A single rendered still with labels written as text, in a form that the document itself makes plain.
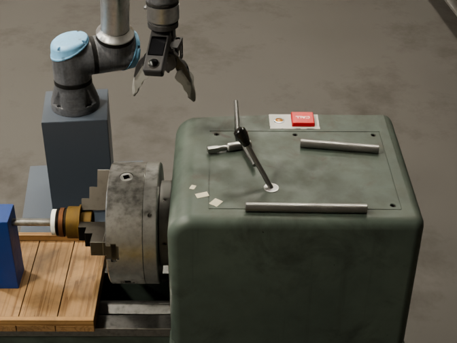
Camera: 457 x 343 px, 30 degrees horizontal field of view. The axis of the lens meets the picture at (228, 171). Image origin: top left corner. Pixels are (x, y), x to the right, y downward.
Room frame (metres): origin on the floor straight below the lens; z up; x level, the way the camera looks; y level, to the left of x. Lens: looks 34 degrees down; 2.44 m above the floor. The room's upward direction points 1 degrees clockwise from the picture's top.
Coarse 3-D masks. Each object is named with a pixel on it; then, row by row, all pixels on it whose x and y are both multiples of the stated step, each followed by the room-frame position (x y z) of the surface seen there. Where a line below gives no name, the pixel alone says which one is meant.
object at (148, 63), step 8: (152, 32) 1.80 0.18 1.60; (160, 32) 1.80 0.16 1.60; (168, 32) 1.80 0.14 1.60; (152, 40) 1.78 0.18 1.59; (160, 40) 1.78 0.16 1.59; (168, 40) 1.78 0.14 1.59; (152, 48) 1.76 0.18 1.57; (160, 48) 1.76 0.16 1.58; (168, 48) 1.77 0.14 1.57; (152, 56) 1.74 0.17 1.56; (160, 56) 1.74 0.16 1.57; (144, 64) 1.73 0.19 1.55; (152, 64) 1.72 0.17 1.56; (160, 64) 1.72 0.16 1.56; (144, 72) 1.72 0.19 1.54; (152, 72) 1.71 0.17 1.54; (160, 72) 1.71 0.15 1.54
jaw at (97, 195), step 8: (104, 176) 1.82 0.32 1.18; (104, 184) 1.80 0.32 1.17; (96, 192) 1.79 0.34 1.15; (104, 192) 1.79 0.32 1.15; (88, 200) 1.78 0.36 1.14; (96, 200) 1.78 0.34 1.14; (104, 200) 1.78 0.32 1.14; (88, 208) 1.76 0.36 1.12; (96, 208) 1.76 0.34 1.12; (104, 208) 1.76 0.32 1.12
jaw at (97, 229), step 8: (80, 224) 1.72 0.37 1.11; (88, 224) 1.72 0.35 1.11; (96, 224) 1.72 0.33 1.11; (104, 224) 1.72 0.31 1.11; (80, 232) 1.70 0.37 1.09; (88, 232) 1.67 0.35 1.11; (96, 232) 1.67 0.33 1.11; (104, 232) 1.67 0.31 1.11; (88, 240) 1.67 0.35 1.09; (96, 240) 1.63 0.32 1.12; (104, 240) 1.63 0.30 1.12; (96, 248) 1.62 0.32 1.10; (104, 248) 1.62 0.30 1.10; (112, 248) 1.61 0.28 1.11; (112, 256) 1.61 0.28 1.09
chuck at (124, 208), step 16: (112, 176) 1.74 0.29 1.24; (144, 176) 1.74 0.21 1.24; (112, 192) 1.69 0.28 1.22; (128, 192) 1.69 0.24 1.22; (112, 208) 1.66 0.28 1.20; (128, 208) 1.66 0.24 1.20; (112, 224) 1.63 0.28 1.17; (128, 224) 1.63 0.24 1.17; (112, 240) 1.61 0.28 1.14; (128, 240) 1.61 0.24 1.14; (128, 256) 1.60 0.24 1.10; (112, 272) 1.61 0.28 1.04; (128, 272) 1.61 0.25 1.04
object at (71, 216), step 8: (64, 208) 1.77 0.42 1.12; (72, 208) 1.76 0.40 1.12; (80, 208) 1.75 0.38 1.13; (56, 216) 1.74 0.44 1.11; (64, 216) 1.74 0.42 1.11; (72, 216) 1.73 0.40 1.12; (80, 216) 1.74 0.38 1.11; (88, 216) 1.74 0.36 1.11; (56, 224) 1.72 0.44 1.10; (64, 224) 1.73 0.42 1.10; (72, 224) 1.72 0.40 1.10; (56, 232) 1.72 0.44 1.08; (64, 232) 1.72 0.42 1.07; (72, 232) 1.71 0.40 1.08
